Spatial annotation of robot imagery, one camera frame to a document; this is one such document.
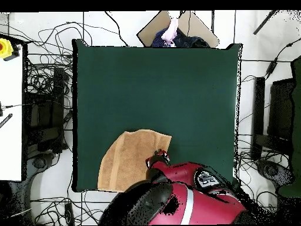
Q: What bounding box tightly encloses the black stand base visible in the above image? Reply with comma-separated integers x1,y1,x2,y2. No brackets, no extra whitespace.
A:
255,159,294,189

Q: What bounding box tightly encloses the black thin rod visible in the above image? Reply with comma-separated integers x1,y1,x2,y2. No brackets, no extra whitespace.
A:
253,9,279,35

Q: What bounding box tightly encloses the black low furniture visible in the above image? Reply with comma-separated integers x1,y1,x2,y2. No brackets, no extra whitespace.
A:
23,67,66,154

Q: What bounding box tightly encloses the pink cloth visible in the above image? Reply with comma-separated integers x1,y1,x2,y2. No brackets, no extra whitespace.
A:
161,18,179,46

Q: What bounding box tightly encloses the black power adapter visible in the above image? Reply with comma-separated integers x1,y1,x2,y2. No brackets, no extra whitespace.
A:
265,59,279,75

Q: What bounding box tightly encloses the black cable tangle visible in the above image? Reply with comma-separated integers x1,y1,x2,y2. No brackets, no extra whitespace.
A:
25,21,93,95
235,138,279,212

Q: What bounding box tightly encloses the green cloth-covered table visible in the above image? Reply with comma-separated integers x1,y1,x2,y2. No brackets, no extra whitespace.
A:
277,56,301,198

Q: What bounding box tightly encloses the brown cardboard box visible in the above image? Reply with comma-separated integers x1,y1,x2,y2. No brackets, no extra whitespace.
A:
136,10,220,48

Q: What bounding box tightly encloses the metal connector with cable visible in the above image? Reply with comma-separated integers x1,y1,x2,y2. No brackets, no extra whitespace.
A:
0,101,29,117

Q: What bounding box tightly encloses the yellow emergency stop button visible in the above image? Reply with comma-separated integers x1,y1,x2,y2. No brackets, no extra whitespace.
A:
0,38,21,62

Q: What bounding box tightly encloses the black power brick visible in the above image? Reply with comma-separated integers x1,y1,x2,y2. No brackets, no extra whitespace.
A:
64,202,75,224

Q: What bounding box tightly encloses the white desk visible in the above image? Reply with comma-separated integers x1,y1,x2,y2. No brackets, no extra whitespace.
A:
0,35,26,182

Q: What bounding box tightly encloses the dark navy cloth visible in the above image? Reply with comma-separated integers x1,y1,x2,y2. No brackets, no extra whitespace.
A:
172,28,211,48

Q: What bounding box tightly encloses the black flat panel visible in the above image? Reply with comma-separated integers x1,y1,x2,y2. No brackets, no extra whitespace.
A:
267,77,297,142

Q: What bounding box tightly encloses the black long bar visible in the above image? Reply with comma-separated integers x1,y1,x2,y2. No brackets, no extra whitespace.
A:
250,76,266,161

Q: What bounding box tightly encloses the orange terry towel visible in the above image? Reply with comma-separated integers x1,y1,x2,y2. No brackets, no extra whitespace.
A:
97,128,172,193

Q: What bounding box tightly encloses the dark green table cloth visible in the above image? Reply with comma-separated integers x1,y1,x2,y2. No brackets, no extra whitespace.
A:
71,38,243,198

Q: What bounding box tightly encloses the blue dotted cloth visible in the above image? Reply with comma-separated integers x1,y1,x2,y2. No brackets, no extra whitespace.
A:
150,28,170,48

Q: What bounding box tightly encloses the grey round stand base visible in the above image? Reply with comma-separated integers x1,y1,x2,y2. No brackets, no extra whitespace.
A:
28,152,57,182

